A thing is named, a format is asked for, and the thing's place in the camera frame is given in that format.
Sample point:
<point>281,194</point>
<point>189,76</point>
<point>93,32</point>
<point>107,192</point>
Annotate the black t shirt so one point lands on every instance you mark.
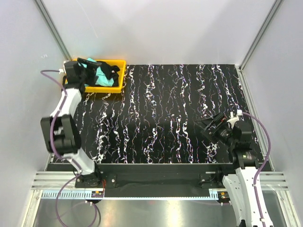
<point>115,69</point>

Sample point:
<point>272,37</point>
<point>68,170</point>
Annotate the small circuit board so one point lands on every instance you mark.
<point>97,194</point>
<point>223,197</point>

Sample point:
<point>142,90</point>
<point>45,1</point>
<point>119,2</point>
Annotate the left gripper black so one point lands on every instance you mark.
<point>92,71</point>

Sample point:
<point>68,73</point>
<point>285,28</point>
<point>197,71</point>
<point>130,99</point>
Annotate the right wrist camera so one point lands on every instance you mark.
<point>234,117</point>

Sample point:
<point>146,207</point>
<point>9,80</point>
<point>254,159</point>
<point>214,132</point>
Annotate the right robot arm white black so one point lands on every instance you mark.
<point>243,182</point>

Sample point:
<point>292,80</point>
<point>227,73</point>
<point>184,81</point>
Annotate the aluminium frame rail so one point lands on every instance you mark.
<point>55,180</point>

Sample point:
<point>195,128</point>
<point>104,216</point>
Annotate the right small circuit board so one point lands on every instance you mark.
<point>223,197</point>

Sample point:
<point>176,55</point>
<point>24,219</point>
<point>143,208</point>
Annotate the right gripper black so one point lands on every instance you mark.
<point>220,121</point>

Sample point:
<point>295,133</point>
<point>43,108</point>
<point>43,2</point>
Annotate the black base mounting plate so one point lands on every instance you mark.
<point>161,190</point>

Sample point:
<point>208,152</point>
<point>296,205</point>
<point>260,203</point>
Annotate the yellow plastic bin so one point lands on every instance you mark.
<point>92,89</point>

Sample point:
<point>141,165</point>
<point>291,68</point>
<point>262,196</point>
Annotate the black marble pattern mat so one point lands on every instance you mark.
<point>153,120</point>

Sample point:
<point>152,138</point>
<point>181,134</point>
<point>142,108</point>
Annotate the teal t shirt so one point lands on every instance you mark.
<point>103,74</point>

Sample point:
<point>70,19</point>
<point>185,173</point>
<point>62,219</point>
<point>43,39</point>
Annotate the left small circuit board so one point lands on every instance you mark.
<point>97,194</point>

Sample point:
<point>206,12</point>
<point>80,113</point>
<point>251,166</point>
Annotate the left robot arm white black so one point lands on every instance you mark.
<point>59,129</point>

